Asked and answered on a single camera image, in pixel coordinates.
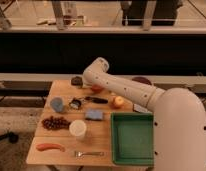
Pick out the white paper cup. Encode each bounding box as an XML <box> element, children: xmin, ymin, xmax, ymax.
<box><xmin>69</xmin><ymin>120</ymin><xmax>87</xmax><ymax>140</ymax></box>

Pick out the light blue sponge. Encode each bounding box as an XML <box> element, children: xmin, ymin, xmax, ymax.
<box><xmin>133</xmin><ymin>104</ymin><xmax>150</xmax><ymax>113</ymax></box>

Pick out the blue cloth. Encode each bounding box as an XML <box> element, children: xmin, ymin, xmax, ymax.
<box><xmin>85</xmin><ymin>109</ymin><xmax>103</xmax><ymax>120</ymax></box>

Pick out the purple bowl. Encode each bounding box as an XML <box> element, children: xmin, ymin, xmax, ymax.
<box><xmin>132</xmin><ymin>77</ymin><xmax>152</xmax><ymax>85</ymax></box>

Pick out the green plastic tray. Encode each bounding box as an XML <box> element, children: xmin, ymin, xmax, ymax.
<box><xmin>110</xmin><ymin>113</ymin><xmax>154</xmax><ymax>166</ymax></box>

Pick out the silver fork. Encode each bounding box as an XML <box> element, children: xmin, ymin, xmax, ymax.
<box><xmin>74</xmin><ymin>151</ymin><xmax>104</xmax><ymax>157</ymax></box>

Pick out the apple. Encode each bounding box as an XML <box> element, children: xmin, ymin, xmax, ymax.
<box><xmin>112</xmin><ymin>96</ymin><xmax>125</xmax><ymax>108</ymax></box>

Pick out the black handled tool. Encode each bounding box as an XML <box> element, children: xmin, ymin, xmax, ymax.
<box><xmin>79</xmin><ymin>96</ymin><xmax>108</xmax><ymax>104</ymax></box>

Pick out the orange sausage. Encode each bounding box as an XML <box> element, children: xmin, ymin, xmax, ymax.
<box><xmin>36</xmin><ymin>143</ymin><xmax>65</xmax><ymax>152</ymax></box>

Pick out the red bowl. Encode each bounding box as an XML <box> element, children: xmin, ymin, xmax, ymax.
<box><xmin>91</xmin><ymin>85</ymin><xmax>104</xmax><ymax>93</ymax></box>

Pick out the dark eraser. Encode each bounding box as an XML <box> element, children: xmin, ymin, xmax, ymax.
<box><xmin>71</xmin><ymin>76</ymin><xmax>83</xmax><ymax>86</ymax></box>

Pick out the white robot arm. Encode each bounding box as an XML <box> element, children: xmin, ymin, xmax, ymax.
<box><xmin>83</xmin><ymin>57</ymin><xmax>206</xmax><ymax>171</ymax></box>

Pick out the bunch of dark grapes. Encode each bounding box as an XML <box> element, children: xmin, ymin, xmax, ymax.
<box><xmin>42</xmin><ymin>116</ymin><xmax>70</xmax><ymax>130</ymax></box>

